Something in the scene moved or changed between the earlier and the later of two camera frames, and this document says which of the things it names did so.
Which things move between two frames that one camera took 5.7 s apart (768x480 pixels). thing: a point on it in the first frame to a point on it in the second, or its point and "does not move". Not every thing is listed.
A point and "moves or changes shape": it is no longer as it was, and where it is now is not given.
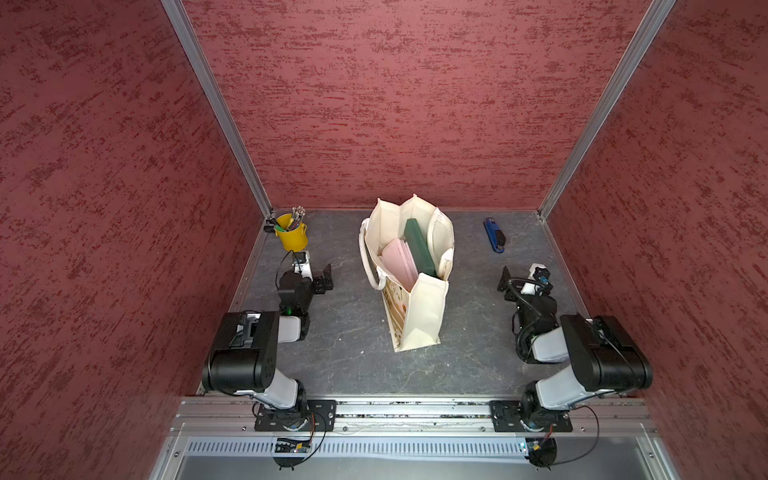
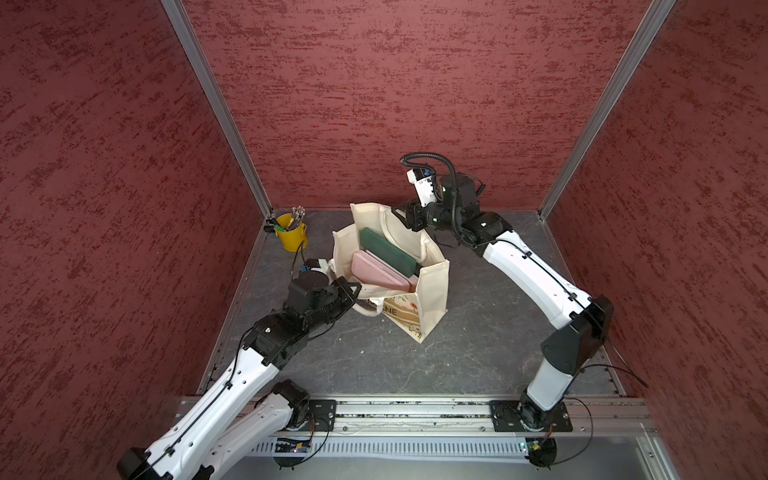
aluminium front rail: (414, 415) does not move
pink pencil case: (400, 263) to (368, 268)
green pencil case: (419, 248) to (387, 251)
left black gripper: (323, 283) to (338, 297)
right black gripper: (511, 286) to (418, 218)
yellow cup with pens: (292, 232) does not move
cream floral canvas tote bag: (415, 316) moves or changes shape
